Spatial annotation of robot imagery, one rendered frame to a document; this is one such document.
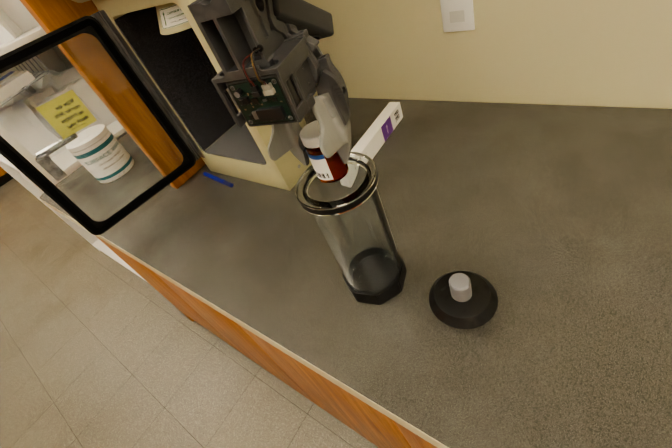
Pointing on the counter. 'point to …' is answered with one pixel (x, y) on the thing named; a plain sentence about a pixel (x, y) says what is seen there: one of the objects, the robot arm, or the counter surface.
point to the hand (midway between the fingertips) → (324, 150)
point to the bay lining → (180, 74)
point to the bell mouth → (171, 19)
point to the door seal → (136, 87)
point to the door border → (132, 86)
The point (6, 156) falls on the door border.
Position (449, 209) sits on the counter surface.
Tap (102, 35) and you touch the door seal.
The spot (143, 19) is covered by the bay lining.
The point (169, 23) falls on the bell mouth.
